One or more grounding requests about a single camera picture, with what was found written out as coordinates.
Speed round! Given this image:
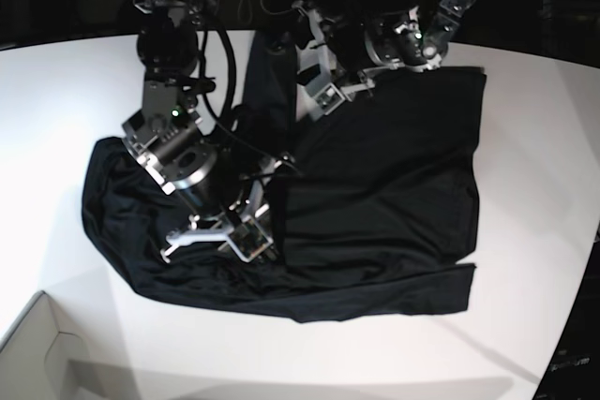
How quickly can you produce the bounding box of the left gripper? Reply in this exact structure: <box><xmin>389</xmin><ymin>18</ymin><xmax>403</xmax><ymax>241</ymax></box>
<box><xmin>292</xmin><ymin>0</ymin><xmax>380</xmax><ymax>102</ymax></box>

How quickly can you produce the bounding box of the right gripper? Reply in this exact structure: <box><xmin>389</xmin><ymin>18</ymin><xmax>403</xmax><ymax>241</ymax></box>
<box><xmin>160</xmin><ymin>152</ymin><xmax>295</xmax><ymax>263</ymax></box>

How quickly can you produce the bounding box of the black long-sleeve t-shirt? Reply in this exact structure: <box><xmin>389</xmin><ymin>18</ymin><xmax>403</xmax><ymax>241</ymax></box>
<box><xmin>82</xmin><ymin>33</ymin><xmax>487</xmax><ymax>323</ymax></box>

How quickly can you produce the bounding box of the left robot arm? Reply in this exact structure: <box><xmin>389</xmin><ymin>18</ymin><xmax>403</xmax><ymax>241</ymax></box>
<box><xmin>292</xmin><ymin>0</ymin><xmax>476</xmax><ymax>114</ymax></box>

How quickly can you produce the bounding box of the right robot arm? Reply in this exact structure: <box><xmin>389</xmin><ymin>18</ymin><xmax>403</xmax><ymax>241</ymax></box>
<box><xmin>122</xmin><ymin>0</ymin><xmax>294</xmax><ymax>263</ymax></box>

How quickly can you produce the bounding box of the white cardboard box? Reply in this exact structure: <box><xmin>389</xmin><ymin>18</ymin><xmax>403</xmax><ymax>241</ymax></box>
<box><xmin>1</xmin><ymin>291</ymin><xmax>142</xmax><ymax>399</ymax></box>

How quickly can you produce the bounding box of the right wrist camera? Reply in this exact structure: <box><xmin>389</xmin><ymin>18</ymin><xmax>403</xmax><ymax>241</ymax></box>
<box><xmin>228</xmin><ymin>218</ymin><xmax>274</xmax><ymax>263</ymax></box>

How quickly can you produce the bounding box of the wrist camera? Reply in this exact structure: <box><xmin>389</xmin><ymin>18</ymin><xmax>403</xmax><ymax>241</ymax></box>
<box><xmin>228</xmin><ymin>218</ymin><xmax>274</xmax><ymax>263</ymax></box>
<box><xmin>299</xmin><ymin>75</ymin><xmax>352</xmax><ymax>121</ymax></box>

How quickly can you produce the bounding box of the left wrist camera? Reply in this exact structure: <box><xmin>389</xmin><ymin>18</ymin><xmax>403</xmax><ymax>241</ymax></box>
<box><xmin>299</xmin><ymin>75</ymin><xmax>352</xmax><ymax>121</ymax></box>

